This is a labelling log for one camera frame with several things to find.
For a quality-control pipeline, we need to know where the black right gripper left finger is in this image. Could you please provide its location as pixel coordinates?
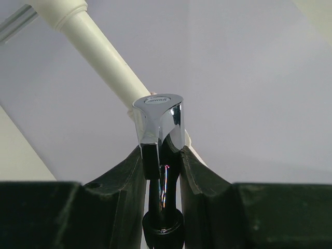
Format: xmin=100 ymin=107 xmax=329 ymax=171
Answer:
xmin=1 ymin=148 xmax=146 ymax=248

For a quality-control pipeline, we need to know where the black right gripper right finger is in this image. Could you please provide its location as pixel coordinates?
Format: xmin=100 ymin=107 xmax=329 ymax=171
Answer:
xmin=180 ymin=147 xmax=331 ymax=248

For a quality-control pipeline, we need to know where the white PVC pipe frame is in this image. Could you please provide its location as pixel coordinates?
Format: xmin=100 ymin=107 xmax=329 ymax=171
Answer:
xmin=1 ymin=1 xmax=199 ymax=183

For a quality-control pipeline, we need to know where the chrome water faucet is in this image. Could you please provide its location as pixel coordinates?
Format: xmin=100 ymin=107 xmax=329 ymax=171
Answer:
xmin=133 ymin=94 xmax=185 ymax=248

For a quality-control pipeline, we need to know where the aluminium frame post left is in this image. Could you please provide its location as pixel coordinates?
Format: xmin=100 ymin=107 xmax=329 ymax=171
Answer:
xmin=1 ymin=4 xmax=38 ymax=45

